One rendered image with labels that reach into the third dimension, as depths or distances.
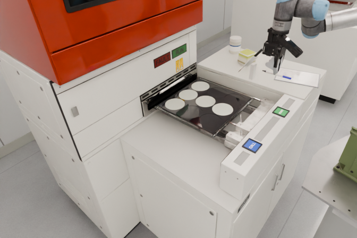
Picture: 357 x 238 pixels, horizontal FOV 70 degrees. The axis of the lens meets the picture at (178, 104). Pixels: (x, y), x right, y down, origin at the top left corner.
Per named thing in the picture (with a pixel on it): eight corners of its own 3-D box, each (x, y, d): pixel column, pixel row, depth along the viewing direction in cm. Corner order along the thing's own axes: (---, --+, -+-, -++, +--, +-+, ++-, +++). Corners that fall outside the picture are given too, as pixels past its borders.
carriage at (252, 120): (223, 145, 111) (224, 141, 109) (262, 106, 133) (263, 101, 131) (240, 154, 107) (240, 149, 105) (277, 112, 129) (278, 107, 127)
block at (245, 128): (235, 129, 115) (235, 125, 113) (238, 126, 117) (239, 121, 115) (251, 137, 110) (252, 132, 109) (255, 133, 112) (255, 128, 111)
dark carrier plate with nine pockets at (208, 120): (157, 106, 130) (156, 105, 130) (198, 78, 151) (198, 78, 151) (213, 134, 111) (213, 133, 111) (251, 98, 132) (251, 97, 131)
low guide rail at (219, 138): (161, 112, 138) (161, 108, 136) (164, 110, 139) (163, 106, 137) (245, 154, 110) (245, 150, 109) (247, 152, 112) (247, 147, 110)
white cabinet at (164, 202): (141, 228, 171) (118, 138, 123) (221, 147, 228) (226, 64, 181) (222, 303, 135) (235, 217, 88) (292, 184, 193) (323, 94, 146)
